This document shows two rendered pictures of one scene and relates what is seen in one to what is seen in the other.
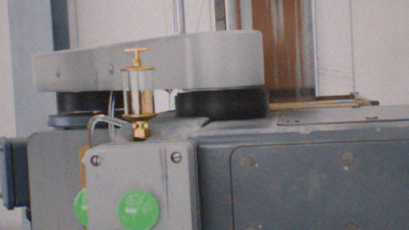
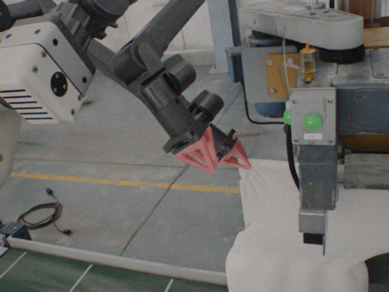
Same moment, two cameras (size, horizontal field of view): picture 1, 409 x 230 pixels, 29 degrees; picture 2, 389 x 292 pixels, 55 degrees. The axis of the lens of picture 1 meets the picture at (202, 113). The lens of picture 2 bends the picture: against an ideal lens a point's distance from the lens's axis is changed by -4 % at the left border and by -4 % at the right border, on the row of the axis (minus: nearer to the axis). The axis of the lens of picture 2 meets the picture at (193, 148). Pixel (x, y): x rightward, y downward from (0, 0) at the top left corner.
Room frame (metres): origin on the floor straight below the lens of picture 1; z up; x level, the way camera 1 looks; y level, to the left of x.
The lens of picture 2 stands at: (-0.06, 0.06, 1.56)
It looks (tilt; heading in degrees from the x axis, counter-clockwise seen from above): 26 degrees down; 18
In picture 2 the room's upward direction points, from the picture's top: 10 degrees counter-clockwise
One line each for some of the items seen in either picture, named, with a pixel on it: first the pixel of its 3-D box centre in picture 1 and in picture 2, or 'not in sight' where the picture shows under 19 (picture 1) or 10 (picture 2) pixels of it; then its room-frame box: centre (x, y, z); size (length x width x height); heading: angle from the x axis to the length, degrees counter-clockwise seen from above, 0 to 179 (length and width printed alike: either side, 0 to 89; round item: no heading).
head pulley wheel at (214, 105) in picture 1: (221, 103); (341, 52); (0.76, -0.02, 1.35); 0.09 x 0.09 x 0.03
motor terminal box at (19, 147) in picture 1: (29, 179); (241, 66); (1.08, 0.24, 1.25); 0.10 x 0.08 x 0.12; 18
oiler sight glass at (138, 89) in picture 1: (138, 92); (308, 61); (0.65, 0.05, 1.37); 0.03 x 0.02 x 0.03; 83
